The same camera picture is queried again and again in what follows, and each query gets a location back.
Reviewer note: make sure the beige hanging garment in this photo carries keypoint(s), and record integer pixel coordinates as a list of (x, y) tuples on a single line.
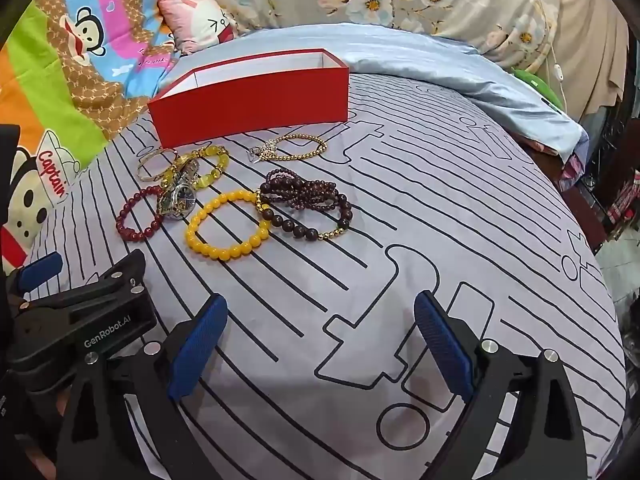
[(595, 50)]

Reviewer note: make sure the metal wristwatch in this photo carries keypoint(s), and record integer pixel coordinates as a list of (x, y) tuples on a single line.
[(175, 200)]

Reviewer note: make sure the colourful monkey printed blanket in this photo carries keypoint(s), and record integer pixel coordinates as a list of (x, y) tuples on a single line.
[(75, 60)]

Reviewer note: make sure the grey floral quilt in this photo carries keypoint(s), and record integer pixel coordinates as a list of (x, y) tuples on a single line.
[(400, 0)]

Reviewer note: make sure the light blue quilt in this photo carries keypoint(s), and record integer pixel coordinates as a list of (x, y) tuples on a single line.
[(450, 70)]

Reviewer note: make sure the pink cartoon pillow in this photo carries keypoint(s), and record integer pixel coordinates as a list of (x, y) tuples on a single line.
[(200, 20)]

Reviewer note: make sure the red cardboard box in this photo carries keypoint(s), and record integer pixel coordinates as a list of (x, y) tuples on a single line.
[(250, 105)]

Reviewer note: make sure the green plastic object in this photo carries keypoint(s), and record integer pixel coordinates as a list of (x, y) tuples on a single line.
[(540, 85)]

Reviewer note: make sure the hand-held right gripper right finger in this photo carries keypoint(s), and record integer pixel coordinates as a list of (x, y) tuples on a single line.
[(442, 345)]

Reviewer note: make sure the gold bangle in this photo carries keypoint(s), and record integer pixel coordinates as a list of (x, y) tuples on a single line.
[(143, 167)]

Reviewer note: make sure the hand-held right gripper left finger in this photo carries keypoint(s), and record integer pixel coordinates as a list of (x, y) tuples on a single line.
[(195, 350)]

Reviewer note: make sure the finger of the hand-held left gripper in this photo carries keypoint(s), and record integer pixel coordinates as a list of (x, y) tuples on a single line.
[(42, 267), (115, 280)]

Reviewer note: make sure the grey striped bed sheet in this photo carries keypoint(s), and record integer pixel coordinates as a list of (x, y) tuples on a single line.
[(400, 210)]

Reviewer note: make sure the dark wooden bed frame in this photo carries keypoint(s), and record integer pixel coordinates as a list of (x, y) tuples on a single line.
[(565, 180)]

